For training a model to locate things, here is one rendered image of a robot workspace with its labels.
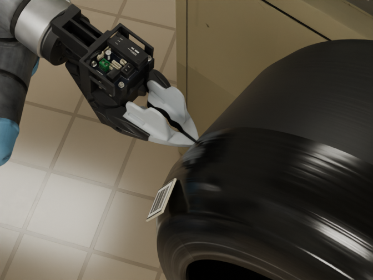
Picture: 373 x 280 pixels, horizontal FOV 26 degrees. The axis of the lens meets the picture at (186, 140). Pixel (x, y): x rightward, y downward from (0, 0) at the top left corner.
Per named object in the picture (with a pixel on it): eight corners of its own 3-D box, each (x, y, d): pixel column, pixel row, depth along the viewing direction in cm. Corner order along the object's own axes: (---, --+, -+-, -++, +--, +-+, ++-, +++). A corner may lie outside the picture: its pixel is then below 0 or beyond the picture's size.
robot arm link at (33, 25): (18, 51, 101) (62, 12, 105) (45, 73, 100) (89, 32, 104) (10, 17, 95) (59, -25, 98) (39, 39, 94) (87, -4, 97)
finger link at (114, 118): (140, 144, 94) (84, 100, 96) (140, 150, 95) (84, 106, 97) (166, 117, 96) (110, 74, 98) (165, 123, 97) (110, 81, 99)
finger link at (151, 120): (182, 144, 89) (119, 95, 92) (179, 166, 95) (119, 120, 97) (200, 125, 91) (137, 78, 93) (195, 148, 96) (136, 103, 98)
